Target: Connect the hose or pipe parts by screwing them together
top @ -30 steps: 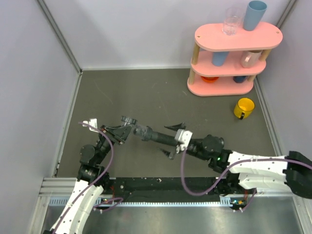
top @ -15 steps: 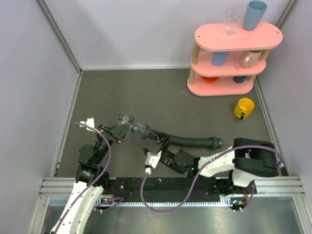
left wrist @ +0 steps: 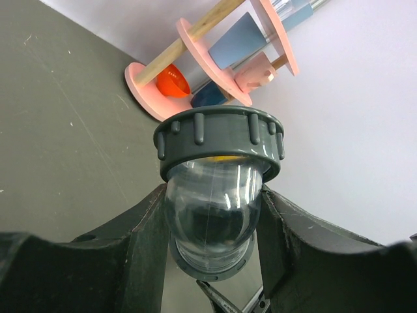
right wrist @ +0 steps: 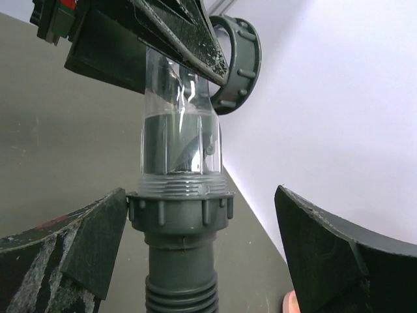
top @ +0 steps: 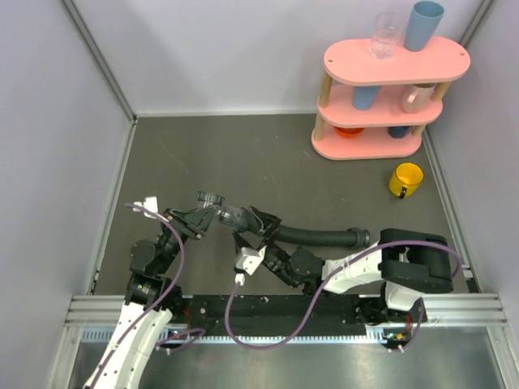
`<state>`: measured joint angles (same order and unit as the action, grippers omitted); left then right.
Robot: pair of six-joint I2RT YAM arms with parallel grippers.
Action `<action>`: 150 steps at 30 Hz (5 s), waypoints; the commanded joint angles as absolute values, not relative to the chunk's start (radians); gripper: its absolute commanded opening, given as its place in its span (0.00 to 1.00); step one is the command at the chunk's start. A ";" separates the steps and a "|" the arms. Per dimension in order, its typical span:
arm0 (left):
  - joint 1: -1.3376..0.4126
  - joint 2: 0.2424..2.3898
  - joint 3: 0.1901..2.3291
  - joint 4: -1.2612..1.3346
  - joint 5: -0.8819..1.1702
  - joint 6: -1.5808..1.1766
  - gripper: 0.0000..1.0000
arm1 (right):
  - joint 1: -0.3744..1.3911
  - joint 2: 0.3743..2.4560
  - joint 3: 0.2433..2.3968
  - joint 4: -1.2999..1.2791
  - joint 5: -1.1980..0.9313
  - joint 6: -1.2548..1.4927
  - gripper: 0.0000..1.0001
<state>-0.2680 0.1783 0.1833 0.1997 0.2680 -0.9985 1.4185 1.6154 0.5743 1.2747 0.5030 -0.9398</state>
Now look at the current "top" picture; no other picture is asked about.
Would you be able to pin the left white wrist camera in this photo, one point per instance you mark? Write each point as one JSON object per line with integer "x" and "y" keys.
{"x": 149, "y": 206}

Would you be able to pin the orange bowl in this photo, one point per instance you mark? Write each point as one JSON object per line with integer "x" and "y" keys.
{"x": 348, "y": 133}

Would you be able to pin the dark blue cup bottom shelf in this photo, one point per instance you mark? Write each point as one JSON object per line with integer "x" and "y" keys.
{"x": 398, "y": 132}

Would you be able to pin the tall blue cup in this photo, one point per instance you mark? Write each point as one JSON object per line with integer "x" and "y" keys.
{"x": 424, "y": 19}

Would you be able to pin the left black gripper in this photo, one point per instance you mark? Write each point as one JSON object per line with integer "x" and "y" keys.
{"x": 195, "y": 222}

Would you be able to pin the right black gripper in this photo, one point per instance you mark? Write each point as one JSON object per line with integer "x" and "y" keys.
{"x": 269, "y": 223}

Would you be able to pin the clear drinking glass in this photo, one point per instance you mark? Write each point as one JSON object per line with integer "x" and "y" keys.
{"x": 388, "y": 32}

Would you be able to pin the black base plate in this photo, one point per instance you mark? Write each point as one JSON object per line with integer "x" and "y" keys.
{"x": 280, "y": 315}

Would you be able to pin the yellow mug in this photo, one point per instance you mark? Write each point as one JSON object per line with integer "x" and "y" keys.
{"x": 405, "y": 180}

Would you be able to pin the blue cup middle shelf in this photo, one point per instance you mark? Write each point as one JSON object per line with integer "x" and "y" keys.
{"x": 364, "y": 97}

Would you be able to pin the pink mug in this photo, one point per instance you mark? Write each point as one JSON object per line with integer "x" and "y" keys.
{"x": 415, "y": 96}

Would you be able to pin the aluminium rail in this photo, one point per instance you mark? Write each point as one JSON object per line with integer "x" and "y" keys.
{"x": 97, "y": 316}

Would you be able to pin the pink three-tier shelf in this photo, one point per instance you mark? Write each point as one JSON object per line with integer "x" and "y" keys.
{"x": 349, "y": 64}

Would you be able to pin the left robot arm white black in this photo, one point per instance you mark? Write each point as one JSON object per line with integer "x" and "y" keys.
{"x": 153, "y": 295}

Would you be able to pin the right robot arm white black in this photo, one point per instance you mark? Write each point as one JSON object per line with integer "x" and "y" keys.
{"x": 409, "y": 264}

